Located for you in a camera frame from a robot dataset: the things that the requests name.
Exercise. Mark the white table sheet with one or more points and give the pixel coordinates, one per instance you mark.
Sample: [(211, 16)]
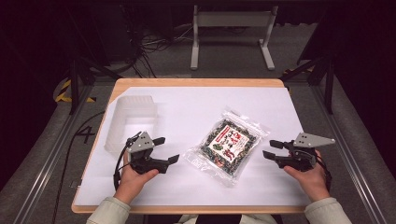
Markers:
[(193, 105)]

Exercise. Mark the yellow black hazard tape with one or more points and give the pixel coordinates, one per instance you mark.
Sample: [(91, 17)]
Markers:
[(63, 91)]

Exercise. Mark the aluminium floor rail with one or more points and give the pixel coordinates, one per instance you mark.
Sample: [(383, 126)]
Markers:
[(53, 155), (345, 146)]

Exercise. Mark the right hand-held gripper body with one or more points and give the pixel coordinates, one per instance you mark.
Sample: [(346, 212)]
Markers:
[(303, 155)]

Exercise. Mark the person's right hand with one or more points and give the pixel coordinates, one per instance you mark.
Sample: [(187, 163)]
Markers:
[(313, 183)]

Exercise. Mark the person's left hand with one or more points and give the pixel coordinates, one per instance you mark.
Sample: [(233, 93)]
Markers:
[(132, 183)]

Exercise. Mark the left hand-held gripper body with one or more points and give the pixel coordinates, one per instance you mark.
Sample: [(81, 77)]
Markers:
[(140, 146)]

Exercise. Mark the translucent white plastic container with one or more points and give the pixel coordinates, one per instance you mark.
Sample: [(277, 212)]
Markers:
[(134, 118)]

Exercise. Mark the white metal stand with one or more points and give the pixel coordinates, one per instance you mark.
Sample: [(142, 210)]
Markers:
[(233, 19)]

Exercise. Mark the black metal stand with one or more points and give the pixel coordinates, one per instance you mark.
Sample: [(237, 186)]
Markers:
[(328, 84), (74, 84)]

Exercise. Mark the clear snack packet red label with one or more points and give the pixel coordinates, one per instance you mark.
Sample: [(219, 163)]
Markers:
[(229, 146)]

